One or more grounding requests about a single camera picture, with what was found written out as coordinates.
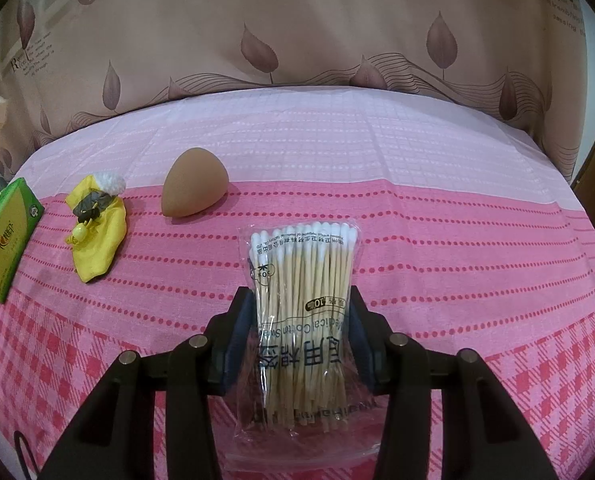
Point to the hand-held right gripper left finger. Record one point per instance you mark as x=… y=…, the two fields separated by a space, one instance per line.
x=235 y=345

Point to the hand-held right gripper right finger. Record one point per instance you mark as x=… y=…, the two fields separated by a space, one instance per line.
x=366 y=355

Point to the cotton swab packet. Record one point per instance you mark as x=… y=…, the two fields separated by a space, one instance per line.
x=302 y=310

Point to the pink checked bed sheet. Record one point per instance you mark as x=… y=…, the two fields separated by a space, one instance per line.
x=477 y=260

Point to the brown makeup sponge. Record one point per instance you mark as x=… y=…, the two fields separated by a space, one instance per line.
x=192 y=185

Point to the yellow cloth toy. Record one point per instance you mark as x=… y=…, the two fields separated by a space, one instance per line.
x=99 y=230

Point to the green tissue box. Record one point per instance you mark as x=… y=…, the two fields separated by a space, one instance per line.
x=4 y=240

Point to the brown leaf-print curtain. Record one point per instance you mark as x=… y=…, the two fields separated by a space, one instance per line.
x=297 y=25

